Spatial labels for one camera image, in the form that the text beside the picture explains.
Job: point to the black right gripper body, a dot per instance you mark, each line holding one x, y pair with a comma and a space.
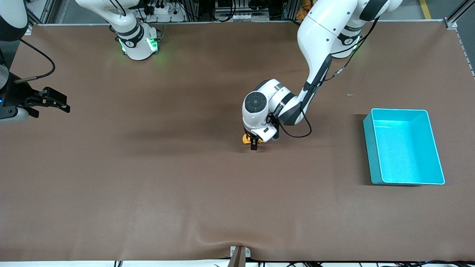
19, 97

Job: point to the yellow beetle toy car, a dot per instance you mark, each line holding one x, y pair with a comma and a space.
246, 139

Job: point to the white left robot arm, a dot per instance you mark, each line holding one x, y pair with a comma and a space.
319, 29

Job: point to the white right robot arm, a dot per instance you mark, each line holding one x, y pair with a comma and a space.
139, 50

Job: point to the grey arm base connector block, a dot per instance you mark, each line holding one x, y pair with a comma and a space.
159, 37

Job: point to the brown table mat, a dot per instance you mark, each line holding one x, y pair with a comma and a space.
237, 185

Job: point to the grey electronics box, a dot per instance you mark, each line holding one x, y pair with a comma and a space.
241, 11

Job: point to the orange snack pile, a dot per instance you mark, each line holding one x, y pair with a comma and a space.
301, 13

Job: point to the white power strip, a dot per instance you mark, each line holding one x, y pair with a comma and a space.
163, 11

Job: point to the turquoise plastic bin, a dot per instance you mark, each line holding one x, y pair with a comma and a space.
404, 163

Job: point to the aluminium frame post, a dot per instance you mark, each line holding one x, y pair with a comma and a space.
41, 11
454, 16

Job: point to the metal table edge bracket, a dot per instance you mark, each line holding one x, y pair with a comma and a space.
232, 252

